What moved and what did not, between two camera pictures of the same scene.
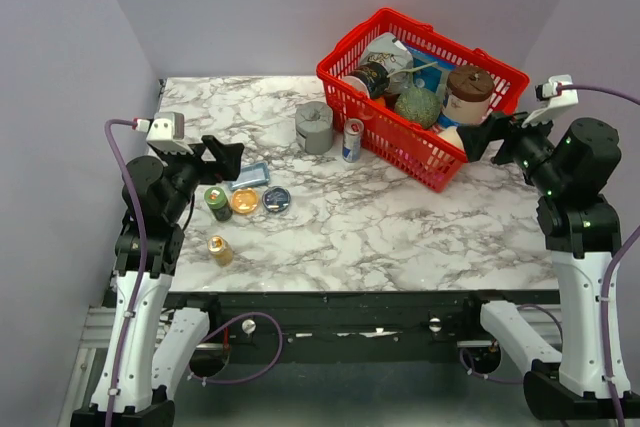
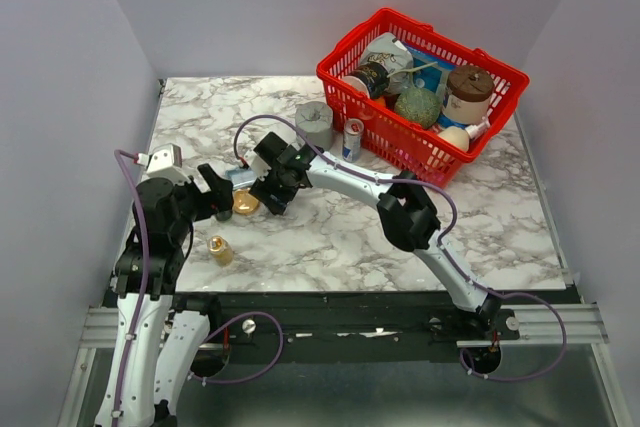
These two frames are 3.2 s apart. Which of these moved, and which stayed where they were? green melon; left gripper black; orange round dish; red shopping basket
Moved: left gripper black
Stayed: red shopping basket; orange round dish; green melon
